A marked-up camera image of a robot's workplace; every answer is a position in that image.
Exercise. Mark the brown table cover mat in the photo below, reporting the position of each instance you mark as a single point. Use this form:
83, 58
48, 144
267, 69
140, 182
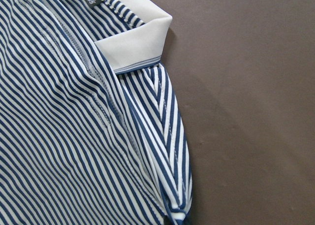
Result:
244, 76

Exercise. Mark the navy white striped polo shirt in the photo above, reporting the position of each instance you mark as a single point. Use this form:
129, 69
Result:
90, 130

